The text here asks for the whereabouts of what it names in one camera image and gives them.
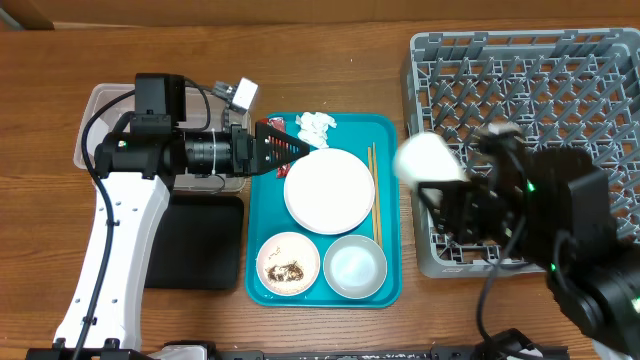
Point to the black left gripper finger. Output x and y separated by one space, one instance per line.
269 160
268 136

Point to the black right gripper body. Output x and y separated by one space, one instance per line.
473 217

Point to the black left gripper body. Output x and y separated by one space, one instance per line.
241 165

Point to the white round plate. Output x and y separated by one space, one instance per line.
329 191

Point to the white cup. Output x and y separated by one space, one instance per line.
426 157

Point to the grey round bowl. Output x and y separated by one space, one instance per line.
355 267

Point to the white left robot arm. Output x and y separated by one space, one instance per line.
133 148

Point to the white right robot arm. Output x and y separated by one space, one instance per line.
550 208

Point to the grey dishwasher rack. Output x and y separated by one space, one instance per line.
563 88

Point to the red snack wrapper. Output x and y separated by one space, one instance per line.
278 123

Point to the crumpled white tissue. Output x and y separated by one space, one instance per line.
314 127

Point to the teal plastic tray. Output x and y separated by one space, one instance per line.
268 216

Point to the small dish with food scraps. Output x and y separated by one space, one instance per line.
288 264

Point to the right wooden chopstick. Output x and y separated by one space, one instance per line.
378 228

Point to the black rectangular tray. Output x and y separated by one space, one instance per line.
197 244

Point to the clear plastic bin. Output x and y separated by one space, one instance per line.
196 117

